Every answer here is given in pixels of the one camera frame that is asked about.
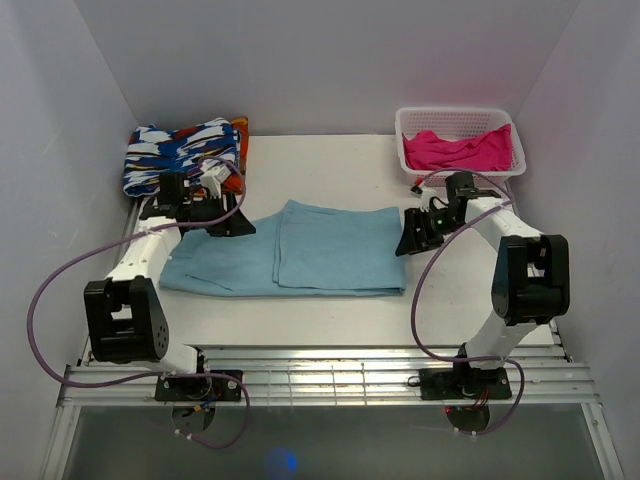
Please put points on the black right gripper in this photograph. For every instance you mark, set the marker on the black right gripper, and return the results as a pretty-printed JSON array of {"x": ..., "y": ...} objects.
[{"x": 411, "y": 240}]

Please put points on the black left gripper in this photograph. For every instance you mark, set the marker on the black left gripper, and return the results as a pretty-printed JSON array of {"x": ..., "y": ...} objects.
[{"x": 235, "y": 224}]

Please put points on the light blue trousers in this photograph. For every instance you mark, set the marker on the light blue trousers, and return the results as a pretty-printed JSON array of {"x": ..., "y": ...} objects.
[{"x": 303, "y": 250}]

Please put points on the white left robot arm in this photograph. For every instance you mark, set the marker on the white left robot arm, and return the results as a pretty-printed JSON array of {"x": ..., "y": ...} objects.
[{"x": 126, "y": 321}]

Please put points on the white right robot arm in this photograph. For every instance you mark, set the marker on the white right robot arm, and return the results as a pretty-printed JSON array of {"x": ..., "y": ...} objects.
[{"x": 530, "y": 285}]

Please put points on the orange folded trousers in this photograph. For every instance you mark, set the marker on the orange folded trousers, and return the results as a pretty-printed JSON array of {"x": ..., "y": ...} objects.
[{"x": 233, "y": 183}]

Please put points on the blue white patterned folded trousers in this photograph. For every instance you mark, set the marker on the blue white patterned folded trousers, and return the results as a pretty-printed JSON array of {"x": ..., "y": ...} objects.
[{"x": 152, "y": 151}]

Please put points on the pink trousers in basket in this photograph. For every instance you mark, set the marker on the pink trousers in basket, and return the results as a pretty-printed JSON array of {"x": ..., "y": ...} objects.
[{"x": 488, "y": 152}]

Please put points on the white plastic basket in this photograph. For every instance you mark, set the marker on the white plastic basket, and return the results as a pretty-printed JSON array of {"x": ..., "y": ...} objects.
[{"x": 456, "y": 123}]

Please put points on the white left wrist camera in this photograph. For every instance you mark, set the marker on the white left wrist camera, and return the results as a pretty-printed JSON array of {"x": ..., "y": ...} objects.
[{"x": 213, "y": 178}]

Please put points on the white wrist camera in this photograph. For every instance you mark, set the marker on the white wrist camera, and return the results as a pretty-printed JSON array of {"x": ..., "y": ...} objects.
[
  {"x": 427, "y": 194},
  {"x": 213, "y": 178}
]

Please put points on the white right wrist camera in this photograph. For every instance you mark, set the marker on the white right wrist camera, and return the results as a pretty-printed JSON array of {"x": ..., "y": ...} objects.
[{"x": 427, "y": 194}]

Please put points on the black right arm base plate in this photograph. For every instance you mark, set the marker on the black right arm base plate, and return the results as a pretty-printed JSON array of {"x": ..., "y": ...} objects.
[{"x": 464, "y": 382}]

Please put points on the aluminium table edge rail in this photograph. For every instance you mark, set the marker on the aluminium table edge rail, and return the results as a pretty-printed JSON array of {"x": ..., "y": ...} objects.
[{"x": 335, "y": 414}]

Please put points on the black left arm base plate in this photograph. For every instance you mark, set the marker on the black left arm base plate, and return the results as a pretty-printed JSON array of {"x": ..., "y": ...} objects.
[{"x": 223, "y": 386}]

